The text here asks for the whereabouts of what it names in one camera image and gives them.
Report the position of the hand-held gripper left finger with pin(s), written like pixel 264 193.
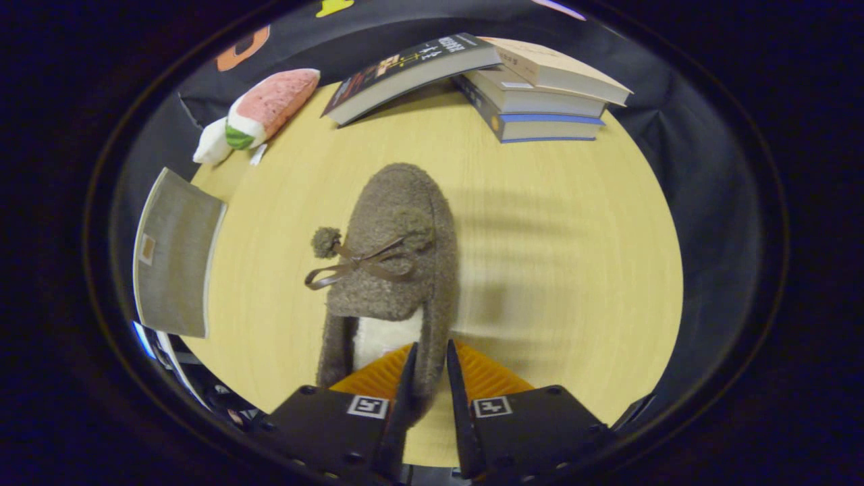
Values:
pixel 398 405

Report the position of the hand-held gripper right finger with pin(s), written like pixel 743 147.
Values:
pixel 462 412

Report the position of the brown fuzzy shoe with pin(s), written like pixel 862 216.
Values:
pixel 398 216

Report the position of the cream fabric storage box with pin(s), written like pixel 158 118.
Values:
pixel 175 256

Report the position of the blue cover book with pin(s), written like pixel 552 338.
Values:
pixel 547 128

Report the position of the white plush toy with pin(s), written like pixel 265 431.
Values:
pixel 210 145

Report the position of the grey cover book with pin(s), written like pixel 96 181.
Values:
pixel 540 100

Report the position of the watermelon slice plush toy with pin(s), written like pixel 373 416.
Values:
pixel 270 108

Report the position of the black cover book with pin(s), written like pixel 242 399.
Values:
pixel 412 71

